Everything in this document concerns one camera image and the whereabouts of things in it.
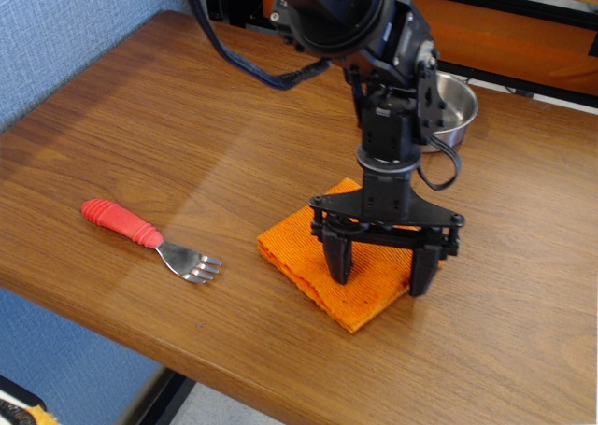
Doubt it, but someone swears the orange panel black frame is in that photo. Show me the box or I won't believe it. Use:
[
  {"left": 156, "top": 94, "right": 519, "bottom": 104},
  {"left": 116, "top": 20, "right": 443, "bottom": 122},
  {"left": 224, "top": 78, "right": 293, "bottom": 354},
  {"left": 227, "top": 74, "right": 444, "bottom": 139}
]
[{"left": 226, "top": 0, "right": 597, "bottom": 106}]

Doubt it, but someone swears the orange cloth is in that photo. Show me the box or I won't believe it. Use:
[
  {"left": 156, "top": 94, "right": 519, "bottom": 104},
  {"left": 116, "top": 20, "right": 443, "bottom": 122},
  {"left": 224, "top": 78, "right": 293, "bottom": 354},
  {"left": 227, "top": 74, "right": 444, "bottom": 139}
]
[{"left": 257, "top": 205, "right": 413, "bottom": 333}]

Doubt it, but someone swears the red-handled metal fork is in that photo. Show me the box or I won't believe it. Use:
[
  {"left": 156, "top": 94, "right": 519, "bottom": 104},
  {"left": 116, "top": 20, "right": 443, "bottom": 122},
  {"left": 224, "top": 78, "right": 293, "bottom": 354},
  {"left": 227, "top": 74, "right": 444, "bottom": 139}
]
[{"left": 80, "top": 199, "right": 222, "bottom": 284}]

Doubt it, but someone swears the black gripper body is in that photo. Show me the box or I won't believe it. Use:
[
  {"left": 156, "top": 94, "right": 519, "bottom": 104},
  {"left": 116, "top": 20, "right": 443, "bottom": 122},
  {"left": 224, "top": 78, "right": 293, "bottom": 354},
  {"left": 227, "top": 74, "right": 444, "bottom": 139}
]
[{"left": 309, "top": 170, "right": 464, "bottom": 260}]

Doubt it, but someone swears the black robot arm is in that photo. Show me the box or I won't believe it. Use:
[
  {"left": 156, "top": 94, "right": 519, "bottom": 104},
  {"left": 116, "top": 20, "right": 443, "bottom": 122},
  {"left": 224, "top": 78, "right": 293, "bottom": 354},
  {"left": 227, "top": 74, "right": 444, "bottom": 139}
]
[{"left": 188, "top": 0, "right": 464, "bottom": 297}]

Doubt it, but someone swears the steel pan with handle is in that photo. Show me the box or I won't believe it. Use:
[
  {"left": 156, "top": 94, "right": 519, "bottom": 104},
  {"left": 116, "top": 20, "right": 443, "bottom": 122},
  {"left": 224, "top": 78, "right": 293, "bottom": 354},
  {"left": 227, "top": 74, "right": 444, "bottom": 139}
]
[{"left": 413, "top": 69, "right": 478, "bottom": 153}]

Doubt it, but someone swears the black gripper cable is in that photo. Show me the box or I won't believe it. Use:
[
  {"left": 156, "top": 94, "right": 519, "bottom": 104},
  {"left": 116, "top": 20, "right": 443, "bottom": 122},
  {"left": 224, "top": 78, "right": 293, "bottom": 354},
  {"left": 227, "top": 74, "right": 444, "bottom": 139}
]
[{"left": 415, "top": 135, "right": 463, "bottom": 192}]

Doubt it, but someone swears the yellow black object corner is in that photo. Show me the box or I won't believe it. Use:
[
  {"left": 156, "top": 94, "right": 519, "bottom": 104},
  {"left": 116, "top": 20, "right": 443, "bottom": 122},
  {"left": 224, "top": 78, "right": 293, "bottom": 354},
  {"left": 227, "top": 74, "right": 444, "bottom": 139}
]
[{"left": 1, "top": 376, "right": 59, "bottom": 425}]

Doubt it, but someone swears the black table leg frame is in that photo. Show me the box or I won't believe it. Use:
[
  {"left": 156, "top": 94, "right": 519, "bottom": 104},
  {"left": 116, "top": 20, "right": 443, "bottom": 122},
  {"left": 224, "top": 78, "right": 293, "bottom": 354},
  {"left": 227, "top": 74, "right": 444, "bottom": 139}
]
[{"left": 114, "top": 367, "right": 195, "bottom": 424}]

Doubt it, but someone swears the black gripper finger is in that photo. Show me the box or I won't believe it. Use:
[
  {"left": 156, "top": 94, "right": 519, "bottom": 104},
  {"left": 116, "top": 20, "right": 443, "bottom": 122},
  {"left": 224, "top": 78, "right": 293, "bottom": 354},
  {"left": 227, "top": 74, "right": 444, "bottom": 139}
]
[
  {"left": 322, "top": 234, "right": 352, "bottom": 285},
  {"left": 409, "top": 248, "right": 440, "bottom": 297}
]

